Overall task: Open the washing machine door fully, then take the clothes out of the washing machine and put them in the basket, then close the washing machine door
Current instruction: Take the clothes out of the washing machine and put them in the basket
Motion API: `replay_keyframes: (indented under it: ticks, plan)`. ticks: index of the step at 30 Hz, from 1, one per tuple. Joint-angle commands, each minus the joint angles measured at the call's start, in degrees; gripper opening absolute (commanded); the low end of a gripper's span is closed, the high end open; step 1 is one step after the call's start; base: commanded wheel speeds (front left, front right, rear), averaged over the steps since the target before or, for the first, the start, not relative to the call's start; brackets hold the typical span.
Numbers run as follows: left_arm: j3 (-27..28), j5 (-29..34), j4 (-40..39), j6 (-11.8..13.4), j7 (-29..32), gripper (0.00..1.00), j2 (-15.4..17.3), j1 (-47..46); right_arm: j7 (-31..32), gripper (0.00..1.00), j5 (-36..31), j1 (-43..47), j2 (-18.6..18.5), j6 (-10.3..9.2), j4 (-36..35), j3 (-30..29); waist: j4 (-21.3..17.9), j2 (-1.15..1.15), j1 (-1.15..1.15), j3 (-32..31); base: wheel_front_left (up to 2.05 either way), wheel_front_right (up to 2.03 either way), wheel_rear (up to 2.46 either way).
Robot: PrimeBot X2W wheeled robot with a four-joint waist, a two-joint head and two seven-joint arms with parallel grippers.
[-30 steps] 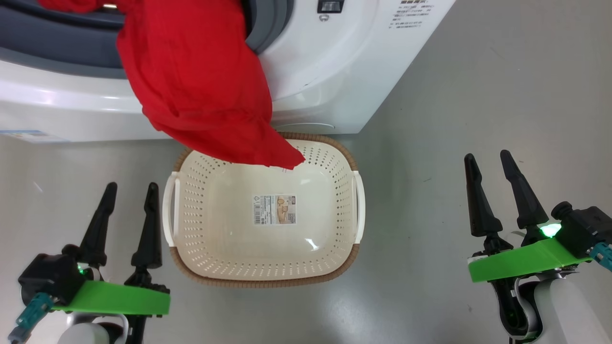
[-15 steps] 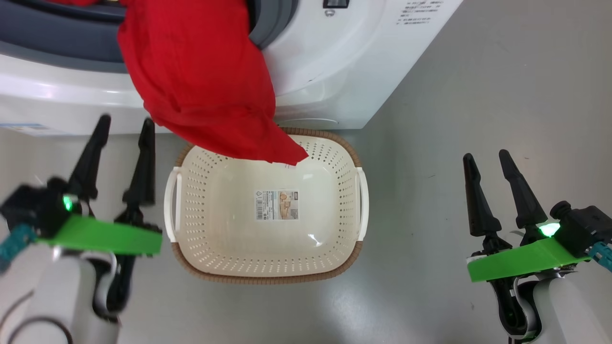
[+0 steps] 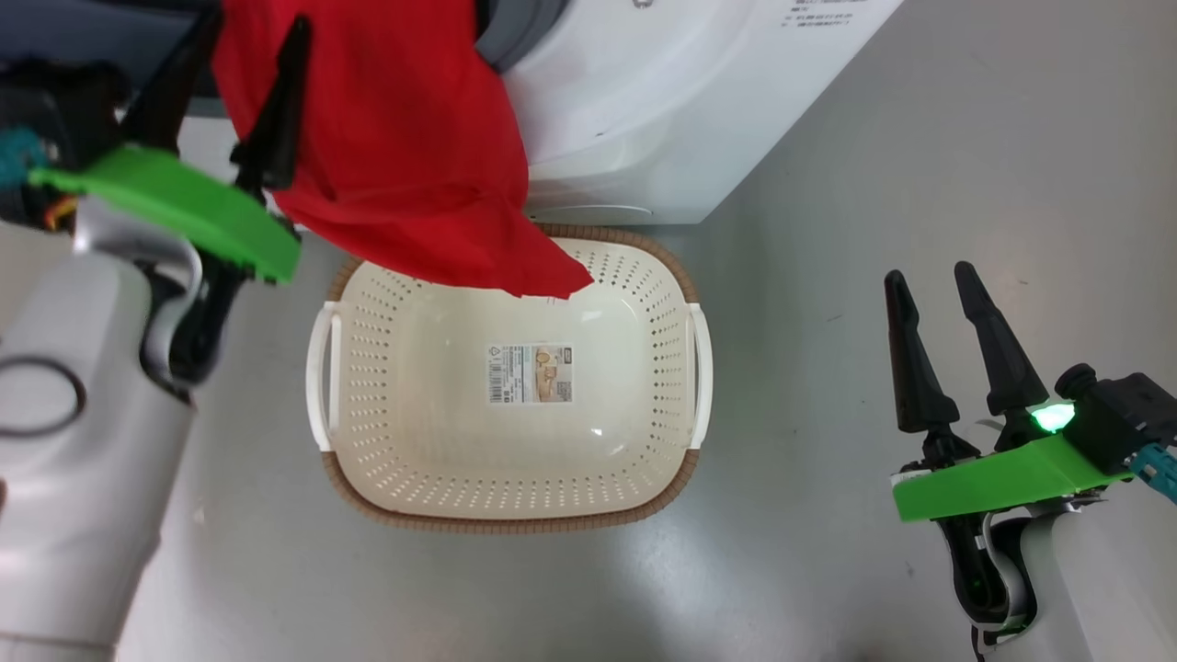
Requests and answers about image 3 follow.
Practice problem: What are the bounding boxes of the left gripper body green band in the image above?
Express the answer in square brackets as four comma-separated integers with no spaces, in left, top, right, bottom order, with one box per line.
[28,145,302,387]

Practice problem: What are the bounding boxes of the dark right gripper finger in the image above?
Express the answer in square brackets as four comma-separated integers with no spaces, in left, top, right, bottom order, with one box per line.
[885,269,962,435]
[954,261,1049,417]

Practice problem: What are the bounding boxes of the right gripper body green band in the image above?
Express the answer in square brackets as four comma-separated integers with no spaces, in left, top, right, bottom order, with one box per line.
[890,405,1132,645]

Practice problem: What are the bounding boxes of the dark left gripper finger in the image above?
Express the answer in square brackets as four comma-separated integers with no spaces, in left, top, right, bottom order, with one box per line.
[120,7,223,153]
[230,17,312,194]

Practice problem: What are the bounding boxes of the red and white garment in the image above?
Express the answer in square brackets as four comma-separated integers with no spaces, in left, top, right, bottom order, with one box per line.
[211,0,594,300]

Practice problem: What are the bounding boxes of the grey rubber door gasket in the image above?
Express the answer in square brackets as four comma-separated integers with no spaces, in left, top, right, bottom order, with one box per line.
[474,0,573,74]

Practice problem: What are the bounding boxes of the cream basket with brown rim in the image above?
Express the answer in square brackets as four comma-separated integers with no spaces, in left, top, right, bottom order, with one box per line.
[306,223,714,534]

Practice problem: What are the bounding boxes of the basket product label sticker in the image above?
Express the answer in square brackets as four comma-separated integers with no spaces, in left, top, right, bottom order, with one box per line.
[486,344,574,405]

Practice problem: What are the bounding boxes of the white front-load washing machine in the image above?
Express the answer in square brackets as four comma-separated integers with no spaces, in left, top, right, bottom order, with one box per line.
[179,0,907,227]

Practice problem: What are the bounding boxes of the round white filter cover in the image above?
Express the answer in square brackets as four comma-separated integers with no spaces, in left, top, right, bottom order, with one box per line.
[529,204,656,227]

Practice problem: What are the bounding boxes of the teal right cable connector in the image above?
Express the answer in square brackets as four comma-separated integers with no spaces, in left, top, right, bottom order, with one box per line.
[1126,443,1177,505]

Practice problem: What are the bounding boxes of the teal cable connector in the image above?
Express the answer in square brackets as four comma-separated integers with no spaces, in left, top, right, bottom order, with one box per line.
[0,129,49,187]
[1126,443,1177,505]

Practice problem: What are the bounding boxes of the teal left cable connector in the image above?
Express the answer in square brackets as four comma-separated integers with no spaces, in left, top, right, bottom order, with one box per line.
[0,129,49,187]

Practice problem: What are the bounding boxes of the thin black cable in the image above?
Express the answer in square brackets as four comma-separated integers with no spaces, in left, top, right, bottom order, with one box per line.
[0,357,88,439]

